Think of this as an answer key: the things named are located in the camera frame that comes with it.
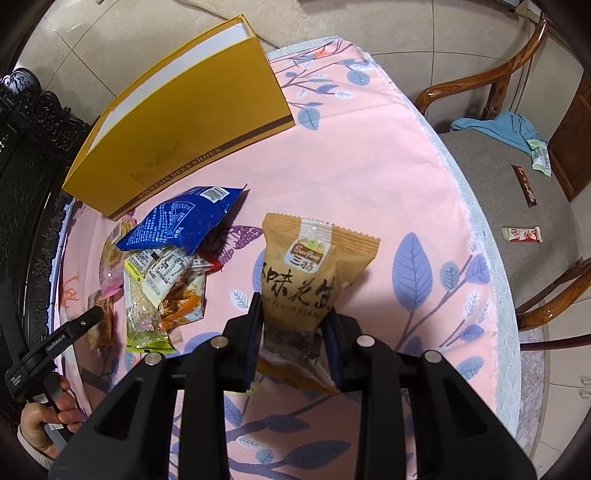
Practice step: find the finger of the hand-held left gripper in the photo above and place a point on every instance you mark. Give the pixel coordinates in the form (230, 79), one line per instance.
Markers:
(87, 318)

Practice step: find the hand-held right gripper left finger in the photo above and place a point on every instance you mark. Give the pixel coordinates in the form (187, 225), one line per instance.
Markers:
(254, 350)

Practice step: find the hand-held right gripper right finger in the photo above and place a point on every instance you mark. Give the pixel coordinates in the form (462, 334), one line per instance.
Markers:
(330, 355)

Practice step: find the tan peanut packet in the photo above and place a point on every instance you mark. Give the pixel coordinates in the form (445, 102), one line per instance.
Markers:
(304, 277)

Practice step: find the yellow cardboard box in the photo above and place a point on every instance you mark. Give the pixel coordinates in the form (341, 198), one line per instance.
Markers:
(184, 129)

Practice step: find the person's left hand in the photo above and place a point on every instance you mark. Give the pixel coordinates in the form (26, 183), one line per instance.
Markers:
(34, 422)

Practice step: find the brown snack packet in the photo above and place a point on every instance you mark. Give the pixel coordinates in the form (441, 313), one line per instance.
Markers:
(102, 325)

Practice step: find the yellow-green sesame snack packet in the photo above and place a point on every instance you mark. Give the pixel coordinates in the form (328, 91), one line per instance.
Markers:
(143, 318)

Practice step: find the pink clear cake packet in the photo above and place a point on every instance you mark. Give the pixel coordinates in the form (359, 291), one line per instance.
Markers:
(113, 263)

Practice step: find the orange stick snack packet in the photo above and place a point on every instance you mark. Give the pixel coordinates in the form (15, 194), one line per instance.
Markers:
(184, 304)

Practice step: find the white label snack packet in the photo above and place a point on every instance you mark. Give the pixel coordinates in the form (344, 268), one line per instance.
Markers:
(166, 272)

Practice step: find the red edged snack packet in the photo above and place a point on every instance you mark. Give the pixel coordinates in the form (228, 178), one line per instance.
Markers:
(210, 262)

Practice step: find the blue snack packet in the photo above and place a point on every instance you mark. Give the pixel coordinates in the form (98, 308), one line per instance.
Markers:
(175, 221)

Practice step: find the dark carved wooden furniture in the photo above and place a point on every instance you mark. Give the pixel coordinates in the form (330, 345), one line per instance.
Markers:
(32, 161)

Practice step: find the grey seat cushion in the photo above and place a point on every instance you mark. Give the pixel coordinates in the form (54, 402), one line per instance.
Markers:
(503, 212)

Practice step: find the white red candy packet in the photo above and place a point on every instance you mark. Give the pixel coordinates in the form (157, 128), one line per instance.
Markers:
(521, 234)

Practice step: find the red-brown snack bar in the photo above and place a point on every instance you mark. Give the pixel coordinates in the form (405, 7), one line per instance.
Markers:
(525, 185)

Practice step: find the blue cloth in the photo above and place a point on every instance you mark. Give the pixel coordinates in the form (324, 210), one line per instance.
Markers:
(503, 129)

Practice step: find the green snack packet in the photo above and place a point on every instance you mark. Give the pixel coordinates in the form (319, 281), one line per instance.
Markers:
(540, 159)

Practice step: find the wooden armchair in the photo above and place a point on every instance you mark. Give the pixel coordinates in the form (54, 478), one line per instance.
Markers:
(489, 78)

